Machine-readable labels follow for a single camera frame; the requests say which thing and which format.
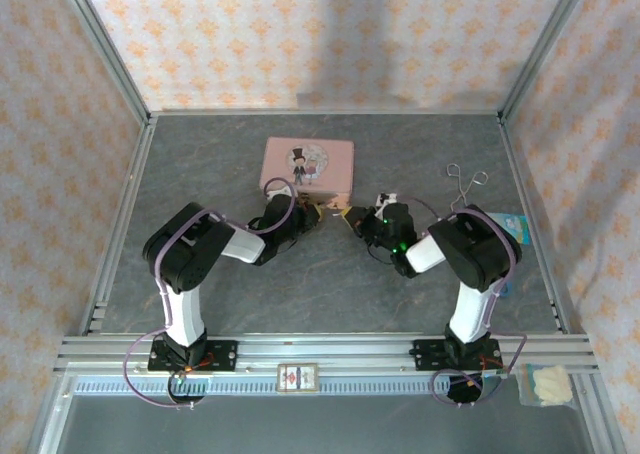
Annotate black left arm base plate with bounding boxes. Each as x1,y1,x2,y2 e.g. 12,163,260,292
147,339,239,374

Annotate aluminium side rail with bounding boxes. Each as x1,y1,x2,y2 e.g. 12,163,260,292
79,118,157,336
498,116,571,335

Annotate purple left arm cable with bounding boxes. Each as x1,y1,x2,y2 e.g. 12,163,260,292
122,176,296,411

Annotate red and white card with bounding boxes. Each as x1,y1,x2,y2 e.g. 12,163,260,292
276,362,320,394

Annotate aluminium rear rail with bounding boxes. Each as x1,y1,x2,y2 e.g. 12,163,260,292
148,106,504,119

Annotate pink tin box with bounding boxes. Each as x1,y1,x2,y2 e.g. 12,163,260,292
258,136,356,209

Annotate metal wire tongs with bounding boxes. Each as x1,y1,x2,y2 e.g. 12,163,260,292
446,162,489,213

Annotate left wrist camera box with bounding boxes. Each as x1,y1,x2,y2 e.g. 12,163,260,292
263,181,297,201

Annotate plastic bag with white pieces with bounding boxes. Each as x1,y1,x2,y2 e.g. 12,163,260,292
517,362,575,408

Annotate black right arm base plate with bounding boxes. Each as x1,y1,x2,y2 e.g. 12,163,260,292
412,337,503,373

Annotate aluminium frame post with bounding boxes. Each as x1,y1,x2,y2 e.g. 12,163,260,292
53,0,152,125
498,0,596,121

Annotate slotted grey cable duct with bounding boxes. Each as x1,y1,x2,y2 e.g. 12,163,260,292
74,377,501,396

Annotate light blue packet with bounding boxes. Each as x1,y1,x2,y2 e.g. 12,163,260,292
487,211,530,248

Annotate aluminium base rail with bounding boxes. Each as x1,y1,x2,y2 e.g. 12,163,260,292
54,332,599,374

